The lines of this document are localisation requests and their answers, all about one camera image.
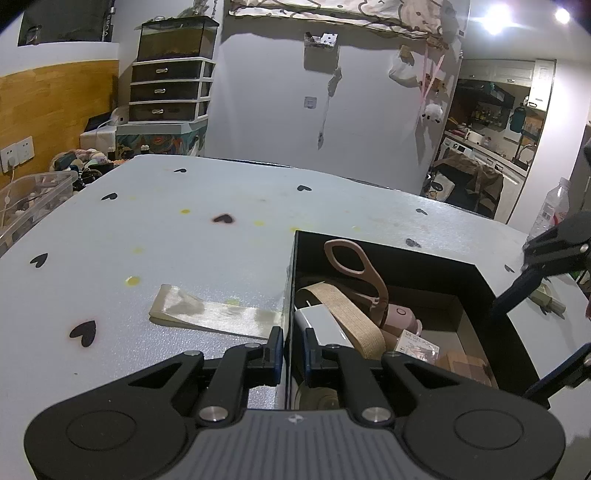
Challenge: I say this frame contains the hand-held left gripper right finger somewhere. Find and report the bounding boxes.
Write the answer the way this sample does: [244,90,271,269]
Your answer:
[302,328,467,425]

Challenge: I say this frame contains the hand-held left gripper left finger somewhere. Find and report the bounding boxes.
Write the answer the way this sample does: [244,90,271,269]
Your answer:
[127,326,284,425]

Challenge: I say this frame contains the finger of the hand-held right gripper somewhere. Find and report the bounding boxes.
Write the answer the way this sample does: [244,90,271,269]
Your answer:
[492,212,591,326]
[522,342,591,407]

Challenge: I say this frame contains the white power adapter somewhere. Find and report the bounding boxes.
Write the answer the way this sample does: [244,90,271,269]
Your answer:
[294,307,354,352]

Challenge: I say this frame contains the small pink device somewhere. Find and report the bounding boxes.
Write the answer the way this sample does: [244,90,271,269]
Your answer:
[381,302,423,340]

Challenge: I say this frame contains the small wooden block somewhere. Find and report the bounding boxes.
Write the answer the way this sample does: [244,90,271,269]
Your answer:
[434,351,492,386]

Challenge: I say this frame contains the black box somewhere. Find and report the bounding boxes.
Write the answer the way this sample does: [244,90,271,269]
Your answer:
[283,229,551,411]

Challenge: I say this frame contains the clear plastic bottle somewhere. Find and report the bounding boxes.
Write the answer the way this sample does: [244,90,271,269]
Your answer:
[526,178,571,243]

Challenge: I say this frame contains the pale tape roll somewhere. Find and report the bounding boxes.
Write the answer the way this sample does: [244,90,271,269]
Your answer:
[293,385,342,411]

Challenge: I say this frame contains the beige woven ribbon roll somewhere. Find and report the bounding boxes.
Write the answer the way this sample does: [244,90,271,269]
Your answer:
[295,282,386,361]

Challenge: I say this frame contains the small beige plug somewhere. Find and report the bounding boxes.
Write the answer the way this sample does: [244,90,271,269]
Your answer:
[529,284,566,317]

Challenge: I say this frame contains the brown jacket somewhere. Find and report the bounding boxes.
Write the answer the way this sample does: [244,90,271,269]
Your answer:
[431,152,504,215]

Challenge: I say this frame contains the pink scissors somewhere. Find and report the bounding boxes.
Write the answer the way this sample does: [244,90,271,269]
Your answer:
[324,239,389,328]

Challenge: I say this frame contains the white paper bag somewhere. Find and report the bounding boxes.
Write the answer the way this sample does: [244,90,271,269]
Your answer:
[425,178,455,201]

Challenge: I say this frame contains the white washing machine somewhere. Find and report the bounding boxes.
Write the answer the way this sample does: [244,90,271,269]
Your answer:
[438,136,476,162]

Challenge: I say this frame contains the white kitchen cabinets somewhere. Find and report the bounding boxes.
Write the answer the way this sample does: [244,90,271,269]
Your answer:
[459,59,555,112]

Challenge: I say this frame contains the pink hanging ribbons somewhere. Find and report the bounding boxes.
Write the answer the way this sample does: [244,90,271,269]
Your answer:
[418,55,446,121]

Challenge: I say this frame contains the white hanging bag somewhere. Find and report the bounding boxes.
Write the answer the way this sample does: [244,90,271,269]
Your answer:
[389,58,419,88]

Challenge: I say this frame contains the pile of soft toys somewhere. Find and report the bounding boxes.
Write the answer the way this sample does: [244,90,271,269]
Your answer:
[51,148,116,178]

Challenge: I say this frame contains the grey hanging brush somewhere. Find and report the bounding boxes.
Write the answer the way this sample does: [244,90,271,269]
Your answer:
[316,68,342,151]

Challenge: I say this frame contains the white box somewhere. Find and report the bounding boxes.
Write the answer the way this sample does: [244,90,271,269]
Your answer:
[79,127,117,153]

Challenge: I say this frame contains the clear plastic storage bin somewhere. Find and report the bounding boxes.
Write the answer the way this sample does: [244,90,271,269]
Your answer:
[0,171,79,257]

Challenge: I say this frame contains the white three-drawer unit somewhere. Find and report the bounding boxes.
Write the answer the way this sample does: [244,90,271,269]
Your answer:
[128,58,215,123]

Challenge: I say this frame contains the printed blanket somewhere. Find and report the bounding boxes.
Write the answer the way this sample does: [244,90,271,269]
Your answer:
[228,0,444,35]

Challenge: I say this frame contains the glass fish tank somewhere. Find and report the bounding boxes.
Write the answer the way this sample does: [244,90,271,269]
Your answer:
[136,16,220,62]

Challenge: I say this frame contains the metal wall bracket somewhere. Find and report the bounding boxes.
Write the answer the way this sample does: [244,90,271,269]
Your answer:
[304,32,339,49]

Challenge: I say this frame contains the white charging cable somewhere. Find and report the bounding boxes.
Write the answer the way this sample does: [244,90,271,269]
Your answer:
[0,164,17,222]

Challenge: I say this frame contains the black wall-mounted screen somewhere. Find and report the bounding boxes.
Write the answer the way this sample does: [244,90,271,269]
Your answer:
[18,0,116,47]

